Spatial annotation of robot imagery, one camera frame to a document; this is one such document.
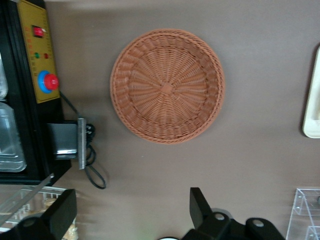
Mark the beige plastic tray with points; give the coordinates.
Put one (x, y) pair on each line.
(313, 105)

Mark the clear plastic food container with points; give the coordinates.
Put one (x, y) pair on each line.
(10, 140)

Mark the grey metal plate bracket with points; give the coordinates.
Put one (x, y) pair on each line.
(81, 142)

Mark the orange-brown round wicker basket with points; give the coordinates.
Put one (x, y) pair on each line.
(167, 87)

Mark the clear acrylic snack rack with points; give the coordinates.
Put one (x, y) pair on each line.
(22, 200)

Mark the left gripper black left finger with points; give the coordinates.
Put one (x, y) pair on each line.
(62, 212)

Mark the black cabinet with yellow panel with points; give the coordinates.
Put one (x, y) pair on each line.
(42, 62)

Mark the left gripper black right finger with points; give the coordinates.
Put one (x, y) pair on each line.
(200, 207)

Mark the clear acrylic bottle holder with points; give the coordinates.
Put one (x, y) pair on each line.
(302, 207)

